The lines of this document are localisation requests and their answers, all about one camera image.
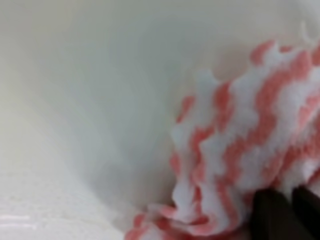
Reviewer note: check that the pink white striped rag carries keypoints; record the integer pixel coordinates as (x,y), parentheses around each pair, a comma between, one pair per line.
(233,138)

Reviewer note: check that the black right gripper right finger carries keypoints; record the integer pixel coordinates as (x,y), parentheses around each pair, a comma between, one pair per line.
(306,206)

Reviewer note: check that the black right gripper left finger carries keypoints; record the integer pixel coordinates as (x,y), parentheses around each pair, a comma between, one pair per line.
(273,218)

